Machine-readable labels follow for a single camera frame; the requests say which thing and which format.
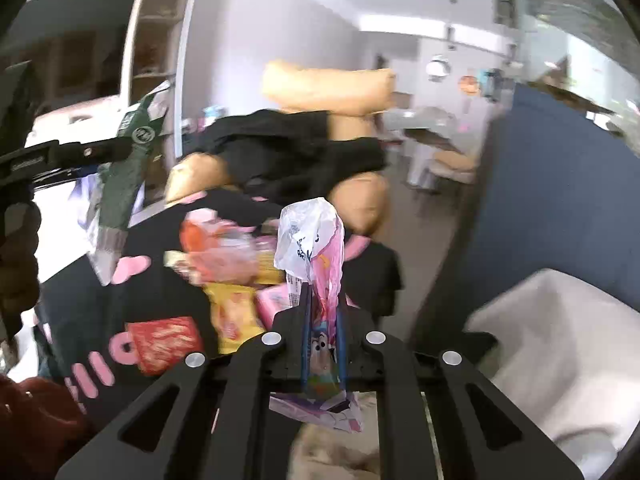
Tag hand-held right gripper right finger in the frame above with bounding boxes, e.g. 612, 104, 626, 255
336, 295, 586, 480

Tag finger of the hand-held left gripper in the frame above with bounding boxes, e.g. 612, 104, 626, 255
0, 136, 136, 190

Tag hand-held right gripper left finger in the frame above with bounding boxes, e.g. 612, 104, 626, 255
55, 275, 314, 480

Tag green snack wrapper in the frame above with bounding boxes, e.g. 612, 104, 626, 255
87, 82, 173, 286

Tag pink white cartoon wrapper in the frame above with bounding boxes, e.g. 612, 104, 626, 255
270, 197, 364, 433

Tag person's left hand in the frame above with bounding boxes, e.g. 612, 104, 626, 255
0, 200, 42, 361

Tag pink box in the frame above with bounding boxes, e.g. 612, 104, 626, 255
255, 284, 292, 332

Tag yellow snack packet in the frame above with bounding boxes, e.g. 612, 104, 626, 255
205, 282, 269, 357

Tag beige rug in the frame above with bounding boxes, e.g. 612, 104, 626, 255
287, 392, 389, 480

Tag red packet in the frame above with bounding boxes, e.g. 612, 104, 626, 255
125, 316, 204, 377

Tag tall wooden shelf unit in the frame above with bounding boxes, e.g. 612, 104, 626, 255
121, 0, 207, 113

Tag pink orange snack packet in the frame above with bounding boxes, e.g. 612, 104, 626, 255
179, 209, 262, 287

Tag black pink printed blanket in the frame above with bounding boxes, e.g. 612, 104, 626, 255
32, 189, 404, 432

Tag black clothing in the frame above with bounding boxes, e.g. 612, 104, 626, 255
197, 109, 389, 197

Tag dining table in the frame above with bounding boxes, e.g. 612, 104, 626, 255
382, 106, 481, 187

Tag blue cabinet panel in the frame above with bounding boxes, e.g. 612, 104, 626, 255
415, 82, 640, 361

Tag orange cushions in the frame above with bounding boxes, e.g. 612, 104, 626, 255
164, 59, 399, 237

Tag round wall clock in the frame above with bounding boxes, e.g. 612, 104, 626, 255
426, 56, 452, 82

